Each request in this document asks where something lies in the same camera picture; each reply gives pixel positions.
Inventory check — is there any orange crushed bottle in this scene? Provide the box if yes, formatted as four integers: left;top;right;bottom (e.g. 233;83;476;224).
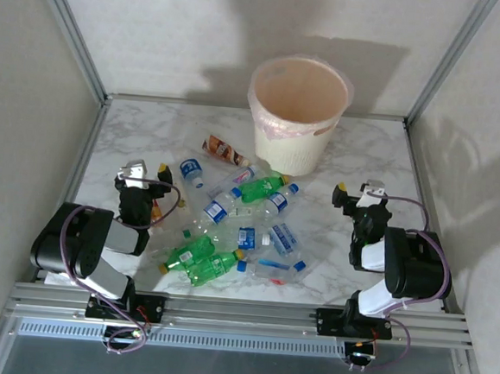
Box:
199;133;255;170

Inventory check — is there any wide aluminium mounting rail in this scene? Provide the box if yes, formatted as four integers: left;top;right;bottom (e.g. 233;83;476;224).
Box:
5;279;477;353

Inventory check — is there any clear bottle pink label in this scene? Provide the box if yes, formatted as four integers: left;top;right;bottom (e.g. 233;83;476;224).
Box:
205;161;262;201

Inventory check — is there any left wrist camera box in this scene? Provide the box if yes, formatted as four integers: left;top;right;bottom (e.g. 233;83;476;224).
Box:
117;158;150;188

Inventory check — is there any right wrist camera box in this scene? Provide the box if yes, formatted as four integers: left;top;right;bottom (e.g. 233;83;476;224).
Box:
358;176;386;210

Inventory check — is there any green soda bottle yellow cap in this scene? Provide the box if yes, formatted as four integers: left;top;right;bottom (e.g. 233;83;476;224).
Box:
157;231;219;281
183;244;246;292
235;168;292;207

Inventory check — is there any slotted grey cable duct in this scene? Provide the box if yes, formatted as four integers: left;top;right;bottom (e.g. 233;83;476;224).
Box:
16;318;351;361

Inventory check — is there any pink plastic bin liner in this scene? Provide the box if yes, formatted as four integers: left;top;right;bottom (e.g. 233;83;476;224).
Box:
244;50;357;148

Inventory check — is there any cream plastic waste bin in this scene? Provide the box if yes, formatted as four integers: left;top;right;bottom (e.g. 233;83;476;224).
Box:
242;52;357;181

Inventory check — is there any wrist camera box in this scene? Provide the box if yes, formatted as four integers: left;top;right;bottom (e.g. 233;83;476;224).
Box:
358;176;386;210
117;158;150;188

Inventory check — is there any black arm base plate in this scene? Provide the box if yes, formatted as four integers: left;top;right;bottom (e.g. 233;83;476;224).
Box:
85;289;168;325
314;307;396;341

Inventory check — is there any aluminium table edge rail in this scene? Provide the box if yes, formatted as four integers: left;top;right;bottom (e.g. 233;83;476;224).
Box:
60;94;113;211
104;92;408;124
389;120;477;317

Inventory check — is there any small clear plastic bottle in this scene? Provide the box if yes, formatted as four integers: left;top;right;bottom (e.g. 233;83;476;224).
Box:
170;176;193;212

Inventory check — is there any small clear bottle white cap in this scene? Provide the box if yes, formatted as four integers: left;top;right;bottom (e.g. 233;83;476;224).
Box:
177;157;206;191

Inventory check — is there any clear bottle green white label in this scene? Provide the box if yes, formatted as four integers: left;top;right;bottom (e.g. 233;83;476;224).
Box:
225;201;275;225

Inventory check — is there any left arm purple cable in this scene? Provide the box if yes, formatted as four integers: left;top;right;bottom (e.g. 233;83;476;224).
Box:
48;170;185;359

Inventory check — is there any aluminium frame post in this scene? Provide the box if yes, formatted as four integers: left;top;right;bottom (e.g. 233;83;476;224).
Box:
404;0;500;131
17;0;121;105

